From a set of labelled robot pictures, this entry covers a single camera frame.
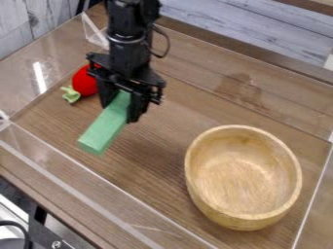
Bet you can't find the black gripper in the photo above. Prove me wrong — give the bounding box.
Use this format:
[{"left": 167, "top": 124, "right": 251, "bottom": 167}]
[{"left": 85, "top": 35, "right": 167, "bottom": 123}]

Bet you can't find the green rectangular block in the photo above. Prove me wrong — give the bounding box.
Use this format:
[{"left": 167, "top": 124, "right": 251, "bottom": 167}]
[{"left": 77, "top": 91, "right": 129, "bottom": 155}]

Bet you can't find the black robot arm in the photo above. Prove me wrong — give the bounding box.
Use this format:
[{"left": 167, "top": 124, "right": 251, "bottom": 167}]
[{"left": 85, "top": 0, "right": 169, "bottom": 123}]

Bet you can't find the brown wooden bowl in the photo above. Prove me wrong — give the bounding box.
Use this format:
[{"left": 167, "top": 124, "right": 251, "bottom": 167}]
[{"left": 183, "top": 124, "right": 303, "bottom": 231}]

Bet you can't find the red plush strawberry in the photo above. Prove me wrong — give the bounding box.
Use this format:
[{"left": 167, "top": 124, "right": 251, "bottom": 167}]
[{"left": 61, "top": 64, "right": 97, "bottom": 104}]

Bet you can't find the black equipment under table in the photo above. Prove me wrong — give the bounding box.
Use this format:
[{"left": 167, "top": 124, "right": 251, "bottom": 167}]
[{"left": 0, "top": 203, "right": 88, "bottom": 249}]

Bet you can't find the clear acrylic corner bracket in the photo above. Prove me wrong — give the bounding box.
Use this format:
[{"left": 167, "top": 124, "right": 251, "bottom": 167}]
[{"left": 80, "top": 13, "right": 109, "bottom": 50}]

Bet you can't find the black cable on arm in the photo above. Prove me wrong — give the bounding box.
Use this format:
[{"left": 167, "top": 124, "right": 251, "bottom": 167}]
[{"left": 148, "top": 24, "right": 171, "bottom": 59}]

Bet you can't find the clear acrylic enclosure wall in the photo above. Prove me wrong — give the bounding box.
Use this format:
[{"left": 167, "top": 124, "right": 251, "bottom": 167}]
[{"left": 0, "top": 18, "right": 333, "bottom": 249}]

